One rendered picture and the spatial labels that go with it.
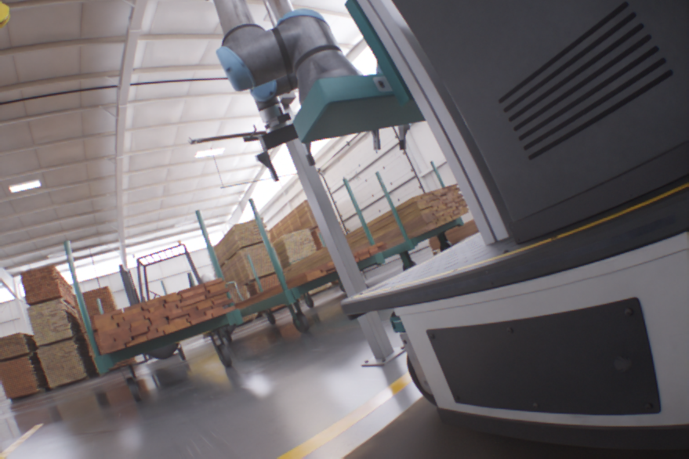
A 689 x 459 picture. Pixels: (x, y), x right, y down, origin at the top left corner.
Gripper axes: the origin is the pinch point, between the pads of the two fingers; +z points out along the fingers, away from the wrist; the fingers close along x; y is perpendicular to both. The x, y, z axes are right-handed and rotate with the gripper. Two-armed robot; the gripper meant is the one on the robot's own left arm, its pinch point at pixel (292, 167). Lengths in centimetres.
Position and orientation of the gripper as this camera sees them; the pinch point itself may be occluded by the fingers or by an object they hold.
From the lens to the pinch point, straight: 114.8
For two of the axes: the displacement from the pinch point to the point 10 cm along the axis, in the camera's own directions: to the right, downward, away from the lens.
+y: -4.7, -0.6, 8.8
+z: 3.4, 9.1, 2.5
